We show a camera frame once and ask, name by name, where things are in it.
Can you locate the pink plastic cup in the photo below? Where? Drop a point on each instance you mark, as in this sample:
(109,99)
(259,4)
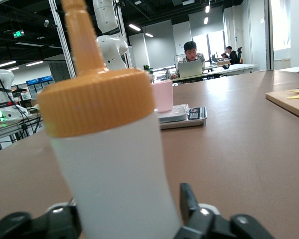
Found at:
(164,97)

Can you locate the seated person patterned shirt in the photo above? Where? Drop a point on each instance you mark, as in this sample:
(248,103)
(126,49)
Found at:
(190,53)

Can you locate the small green plant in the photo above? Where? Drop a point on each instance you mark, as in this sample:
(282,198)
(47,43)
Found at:
(147,69)

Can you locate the black office chair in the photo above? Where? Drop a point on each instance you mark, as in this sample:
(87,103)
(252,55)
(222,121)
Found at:
(240,53)

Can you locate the ceiling strip light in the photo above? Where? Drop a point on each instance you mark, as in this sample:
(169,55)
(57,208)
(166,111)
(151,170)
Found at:
(206,20)
(134,27)

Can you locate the green exit sign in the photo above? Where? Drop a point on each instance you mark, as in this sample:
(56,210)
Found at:
(18,34)

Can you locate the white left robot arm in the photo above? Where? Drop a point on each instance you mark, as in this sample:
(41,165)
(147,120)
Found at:
(109,20)

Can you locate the silver laptop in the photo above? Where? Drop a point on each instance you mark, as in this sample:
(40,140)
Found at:
(189,68)

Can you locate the aluminium frame post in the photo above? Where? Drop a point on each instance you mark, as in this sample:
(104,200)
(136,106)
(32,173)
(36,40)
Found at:
(64,44)

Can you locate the silver digital kitchen scale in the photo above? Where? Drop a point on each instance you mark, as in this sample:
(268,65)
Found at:
(179,122)

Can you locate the bamboo cutting board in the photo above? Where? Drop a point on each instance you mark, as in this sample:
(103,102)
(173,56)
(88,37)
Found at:
(289,104)

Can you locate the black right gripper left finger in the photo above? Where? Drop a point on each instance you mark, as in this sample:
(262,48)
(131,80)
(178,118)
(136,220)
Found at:
(40,226)

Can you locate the translucent sauce bottle orange cap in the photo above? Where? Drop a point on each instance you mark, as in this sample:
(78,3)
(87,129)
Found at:
(109,174)

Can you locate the long white office desk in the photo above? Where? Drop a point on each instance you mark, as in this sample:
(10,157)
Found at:
(239,67)

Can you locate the seated person dark clothes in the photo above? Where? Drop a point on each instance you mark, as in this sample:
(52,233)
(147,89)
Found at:
(231,56)

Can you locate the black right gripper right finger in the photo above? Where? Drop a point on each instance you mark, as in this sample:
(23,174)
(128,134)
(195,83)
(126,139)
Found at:
(204,224)

